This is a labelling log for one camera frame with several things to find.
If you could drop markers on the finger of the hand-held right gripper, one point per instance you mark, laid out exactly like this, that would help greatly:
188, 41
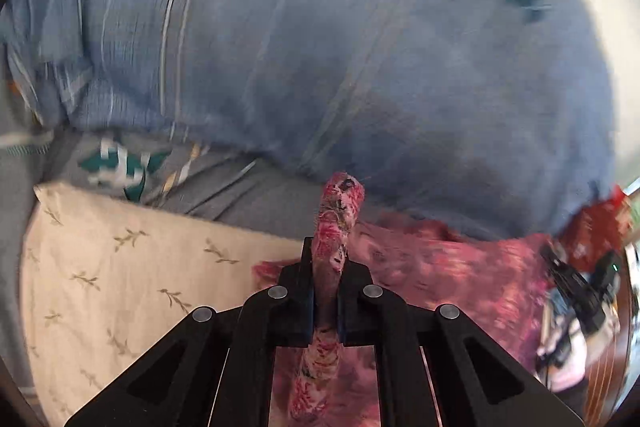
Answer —
560, 272

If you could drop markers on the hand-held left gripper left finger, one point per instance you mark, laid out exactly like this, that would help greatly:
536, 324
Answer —
300, 307

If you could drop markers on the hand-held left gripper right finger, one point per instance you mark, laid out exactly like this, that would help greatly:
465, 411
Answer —
350, 312

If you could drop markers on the purple floral garment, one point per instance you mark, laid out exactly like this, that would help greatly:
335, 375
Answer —
340, 207

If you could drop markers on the dark red plastic bag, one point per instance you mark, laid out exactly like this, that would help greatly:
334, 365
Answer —
595, 227

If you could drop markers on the grey star-print bedsheet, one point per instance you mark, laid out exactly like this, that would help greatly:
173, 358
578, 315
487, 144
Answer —
240, 192

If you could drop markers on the white leaf-print quilt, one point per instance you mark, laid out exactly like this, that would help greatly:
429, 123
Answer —
125, 287

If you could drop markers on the blue plaid quilt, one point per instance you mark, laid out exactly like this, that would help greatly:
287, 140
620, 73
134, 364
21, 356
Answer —
350, 57

